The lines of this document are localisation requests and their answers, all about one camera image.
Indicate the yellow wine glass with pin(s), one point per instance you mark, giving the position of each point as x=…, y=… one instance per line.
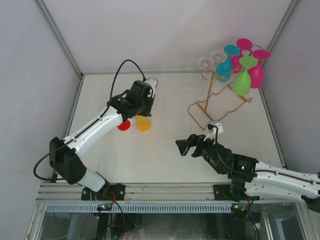
x=143, y=123

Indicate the red wine glass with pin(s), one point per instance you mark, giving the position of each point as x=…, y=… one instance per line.
x=124, y=126

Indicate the clear wine glass front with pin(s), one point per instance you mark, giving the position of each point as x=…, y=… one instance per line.
x=204, y=64

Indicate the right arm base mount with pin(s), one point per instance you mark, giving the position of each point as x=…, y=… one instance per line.
x=222, y=192

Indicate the magenta wine glass rear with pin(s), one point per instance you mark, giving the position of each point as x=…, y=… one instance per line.
x=243, y=44

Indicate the slotted grey cable duct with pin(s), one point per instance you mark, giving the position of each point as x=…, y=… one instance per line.
x=140, y=208

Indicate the gold wire glass rack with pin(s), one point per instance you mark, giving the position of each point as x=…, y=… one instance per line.
x=220, y=101

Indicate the clear wine glass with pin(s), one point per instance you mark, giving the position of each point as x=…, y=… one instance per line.
x=204, y=64
x=218, y=56

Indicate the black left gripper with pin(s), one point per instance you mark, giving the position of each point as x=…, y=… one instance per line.
x=151, y=100

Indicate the magenta wine glass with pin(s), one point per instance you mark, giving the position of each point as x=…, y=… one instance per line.
x=257, y=72
x=243, y=44

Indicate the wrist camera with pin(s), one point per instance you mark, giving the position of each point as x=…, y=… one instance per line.
x=214, y=130
x=153, y=83

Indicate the blue wine glass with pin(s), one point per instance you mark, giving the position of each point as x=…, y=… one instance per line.
x=225, y=68

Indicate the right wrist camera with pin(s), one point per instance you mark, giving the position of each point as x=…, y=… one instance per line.
x=214, y=130

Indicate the clear wine glass rear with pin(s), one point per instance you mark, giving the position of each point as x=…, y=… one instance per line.
x=218, y=56

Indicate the aluminium frame rail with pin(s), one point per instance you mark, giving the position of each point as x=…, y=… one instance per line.
x=135, y=192

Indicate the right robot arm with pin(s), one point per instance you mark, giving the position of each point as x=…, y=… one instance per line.
x=253, y=178

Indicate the magenta wine glass front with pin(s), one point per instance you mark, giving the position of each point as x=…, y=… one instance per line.
x=257, y=72

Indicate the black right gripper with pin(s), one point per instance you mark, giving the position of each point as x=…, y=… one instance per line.
x=193, y=140

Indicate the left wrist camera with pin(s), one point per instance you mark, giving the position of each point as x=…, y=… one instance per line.
x=153, y=83

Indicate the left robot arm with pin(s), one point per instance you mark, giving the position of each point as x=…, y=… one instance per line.
x=66, y=154

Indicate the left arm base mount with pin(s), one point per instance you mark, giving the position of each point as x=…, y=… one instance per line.
x=112, y=192

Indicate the green wine glass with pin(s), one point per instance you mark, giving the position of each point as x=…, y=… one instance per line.
x=242, y=83

